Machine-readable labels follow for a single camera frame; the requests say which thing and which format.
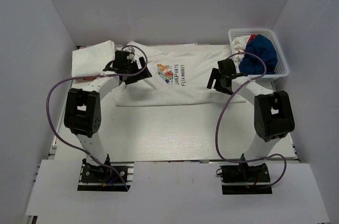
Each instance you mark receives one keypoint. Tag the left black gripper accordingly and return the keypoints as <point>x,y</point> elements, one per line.
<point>145,74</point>

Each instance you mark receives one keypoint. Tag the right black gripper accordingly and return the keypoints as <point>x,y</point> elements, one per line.
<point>215,74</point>

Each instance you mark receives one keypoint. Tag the white cartoon-print t-shirt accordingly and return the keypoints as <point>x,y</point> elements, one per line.
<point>177,78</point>

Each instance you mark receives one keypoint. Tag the white red-print t-shirt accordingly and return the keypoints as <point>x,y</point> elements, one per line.
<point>239,44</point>

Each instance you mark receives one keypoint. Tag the blue t-shirt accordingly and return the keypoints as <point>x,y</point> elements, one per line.
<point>264,49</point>

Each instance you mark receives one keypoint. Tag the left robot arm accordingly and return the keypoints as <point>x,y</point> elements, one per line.
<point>83,106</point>

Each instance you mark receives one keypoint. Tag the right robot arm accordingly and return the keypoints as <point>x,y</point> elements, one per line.
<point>273,116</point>

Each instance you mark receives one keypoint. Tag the folded white t-shirt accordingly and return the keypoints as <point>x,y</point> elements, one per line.
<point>92,60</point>

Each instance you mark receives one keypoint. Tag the white plastic basket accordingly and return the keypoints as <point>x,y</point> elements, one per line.
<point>281,69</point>

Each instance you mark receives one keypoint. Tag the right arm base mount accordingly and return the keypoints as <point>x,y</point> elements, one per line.
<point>242,179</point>

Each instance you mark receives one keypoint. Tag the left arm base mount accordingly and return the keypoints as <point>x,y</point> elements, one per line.
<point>101,179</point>

